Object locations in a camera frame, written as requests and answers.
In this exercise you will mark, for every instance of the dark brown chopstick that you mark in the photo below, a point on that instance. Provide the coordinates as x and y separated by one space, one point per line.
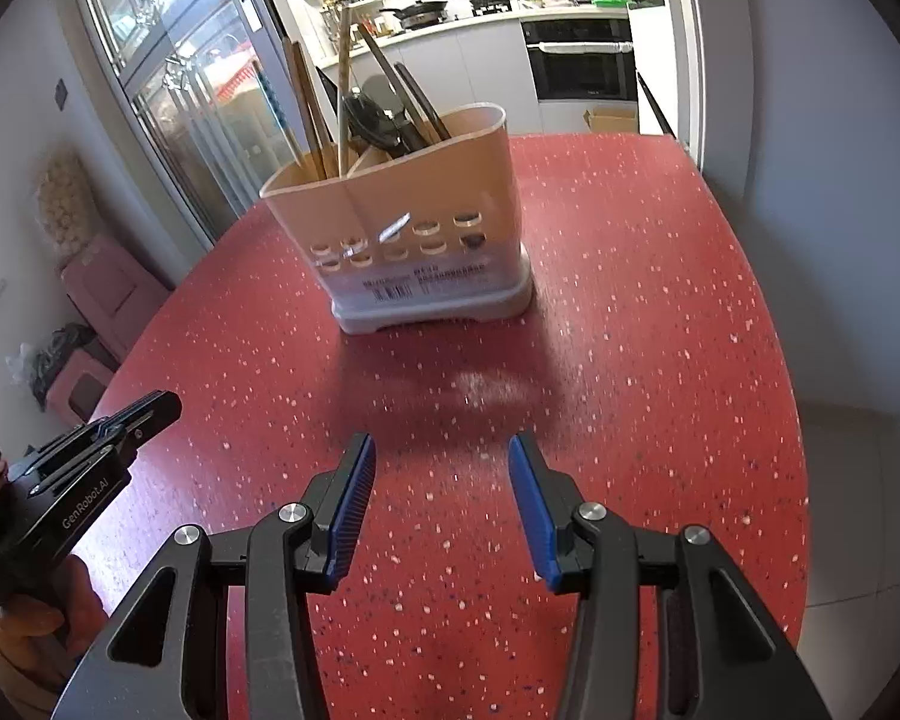
424 105

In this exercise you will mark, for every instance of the brown wooden chopstick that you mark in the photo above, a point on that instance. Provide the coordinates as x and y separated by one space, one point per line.
386 67
306 112

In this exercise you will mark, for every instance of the black wok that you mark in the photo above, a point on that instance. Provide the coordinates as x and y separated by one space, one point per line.
424 13

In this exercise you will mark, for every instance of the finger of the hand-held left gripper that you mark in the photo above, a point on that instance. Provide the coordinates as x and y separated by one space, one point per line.
146 406
150 431

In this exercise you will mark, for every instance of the sliding glass door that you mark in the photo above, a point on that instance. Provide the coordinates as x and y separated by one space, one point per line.
187 90

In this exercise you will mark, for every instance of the black plastic bag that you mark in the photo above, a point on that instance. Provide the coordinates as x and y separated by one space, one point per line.
56 360

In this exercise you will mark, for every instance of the red plastic basket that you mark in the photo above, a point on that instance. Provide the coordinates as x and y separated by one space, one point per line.
236 79

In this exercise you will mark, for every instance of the person's left hand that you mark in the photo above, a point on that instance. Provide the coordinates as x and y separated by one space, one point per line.
34 630

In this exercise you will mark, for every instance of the pale textured bag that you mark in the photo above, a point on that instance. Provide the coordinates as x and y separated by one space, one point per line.
64 202

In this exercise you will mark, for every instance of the pink stool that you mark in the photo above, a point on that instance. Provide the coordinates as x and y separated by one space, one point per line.
79 390
112 292

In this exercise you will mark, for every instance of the green kitchen item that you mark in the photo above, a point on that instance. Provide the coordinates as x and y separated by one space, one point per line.
611 1

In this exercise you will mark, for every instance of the black built-in oven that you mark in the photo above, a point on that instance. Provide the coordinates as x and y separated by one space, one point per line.
579 60

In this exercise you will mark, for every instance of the dark wall switch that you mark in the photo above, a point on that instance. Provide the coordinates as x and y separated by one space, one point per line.
61 94

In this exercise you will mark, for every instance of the beige plastic utensil holder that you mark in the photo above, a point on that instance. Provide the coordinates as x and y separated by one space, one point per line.
420 187

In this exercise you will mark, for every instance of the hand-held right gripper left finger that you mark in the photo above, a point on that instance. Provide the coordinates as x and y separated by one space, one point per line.
352 510

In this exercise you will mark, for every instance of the cardboard box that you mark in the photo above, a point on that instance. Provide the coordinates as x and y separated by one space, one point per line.
610 120

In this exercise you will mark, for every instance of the gas stove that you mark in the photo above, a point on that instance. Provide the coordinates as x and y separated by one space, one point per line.
486 6

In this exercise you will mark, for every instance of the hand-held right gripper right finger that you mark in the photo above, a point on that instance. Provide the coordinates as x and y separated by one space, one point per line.
532 510

